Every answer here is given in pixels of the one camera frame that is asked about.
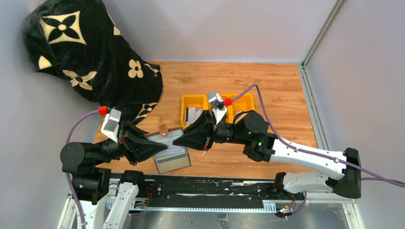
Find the yellow bin with black cards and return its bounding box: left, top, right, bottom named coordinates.
left=207, top=93, right=233, bottom=123

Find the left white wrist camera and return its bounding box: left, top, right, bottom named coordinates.
left=101, top=108, right=121, bottom=143

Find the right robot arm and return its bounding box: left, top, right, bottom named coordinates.
left=173, top=110, right=362, bottom=199

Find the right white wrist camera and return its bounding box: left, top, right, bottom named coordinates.
left=206, top=90, right=228, bottom=124

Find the purple cable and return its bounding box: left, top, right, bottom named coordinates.
left=224, top=83, right=405, bottom=219
left=65, top=106, right=109, bottom=229

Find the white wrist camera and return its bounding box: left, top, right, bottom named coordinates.
left=206, top=90, right=228, bottom=124
left=101, top=108, right=121, bottom=143

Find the brown leather card holder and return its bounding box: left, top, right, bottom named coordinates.
left=145, top=124, right=191, bottom=174

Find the black floral plush blanket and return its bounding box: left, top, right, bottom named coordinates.
left=22, top=0, right=163, bottom=124

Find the yellow bin with gold cards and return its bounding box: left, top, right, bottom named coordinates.
left=232, top=93, right=255, bottom=116

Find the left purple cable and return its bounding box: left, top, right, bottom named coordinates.
left=65, top=106, right=109, bottom=229

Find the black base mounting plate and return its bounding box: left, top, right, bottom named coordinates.
left=136, top=175, right=304, bottom=209

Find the yellow bin with silver cards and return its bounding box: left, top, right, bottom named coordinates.
left=180, top=94, right=208, bottom=129

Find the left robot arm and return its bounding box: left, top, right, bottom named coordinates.
left=60, top=121, right=168, bottom=229

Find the silver cards stack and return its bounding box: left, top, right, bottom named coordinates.
left=185, top=107, right=203, bottom=125

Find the corner aluminium post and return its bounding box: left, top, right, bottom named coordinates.
left=297, top=0, right=346, bottom=145

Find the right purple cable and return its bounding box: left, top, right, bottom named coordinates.
left=224, top=83, right=405, bottom=219

